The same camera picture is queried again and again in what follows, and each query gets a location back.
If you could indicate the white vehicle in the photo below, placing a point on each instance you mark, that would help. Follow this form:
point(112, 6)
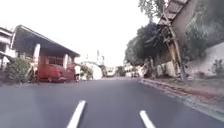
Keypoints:
point(110, 72)

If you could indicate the white building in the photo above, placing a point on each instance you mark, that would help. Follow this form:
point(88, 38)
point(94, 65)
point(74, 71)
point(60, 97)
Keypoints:
point(95, 68)

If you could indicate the grey asphalt road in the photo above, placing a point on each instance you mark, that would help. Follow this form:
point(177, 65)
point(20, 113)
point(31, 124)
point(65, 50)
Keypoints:
point(110, 96)

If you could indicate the dark green tree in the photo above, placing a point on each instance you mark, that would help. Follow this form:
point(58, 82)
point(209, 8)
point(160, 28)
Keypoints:
point(141, 46)

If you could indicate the red gate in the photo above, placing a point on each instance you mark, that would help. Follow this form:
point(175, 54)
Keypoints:
point(53, 71)

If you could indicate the robot's own part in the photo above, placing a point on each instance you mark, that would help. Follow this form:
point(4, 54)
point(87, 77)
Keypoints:
point(76, 115)
point(147, 120)

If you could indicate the leaning pole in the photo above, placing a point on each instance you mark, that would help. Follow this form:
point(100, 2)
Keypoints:
point(176, 53)

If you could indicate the building with dark roof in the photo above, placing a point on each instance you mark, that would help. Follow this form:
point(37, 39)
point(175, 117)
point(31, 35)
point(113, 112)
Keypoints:
point(30, 41)

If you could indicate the building with overhanging roof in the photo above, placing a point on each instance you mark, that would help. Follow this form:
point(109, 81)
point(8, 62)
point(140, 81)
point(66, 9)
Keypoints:
point(186, 20)

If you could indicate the paved sidewalk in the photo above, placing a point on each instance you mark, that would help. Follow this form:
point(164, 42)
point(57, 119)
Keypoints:
point(196, 93)

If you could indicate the green bush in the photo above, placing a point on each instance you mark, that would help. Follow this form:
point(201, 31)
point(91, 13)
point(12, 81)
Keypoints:
point(19, 70)

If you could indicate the pale building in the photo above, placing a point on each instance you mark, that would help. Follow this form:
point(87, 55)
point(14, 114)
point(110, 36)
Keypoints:
point(4, 40)

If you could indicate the white wall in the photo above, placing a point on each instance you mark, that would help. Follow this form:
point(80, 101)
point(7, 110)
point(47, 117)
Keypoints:
point(205, 60)

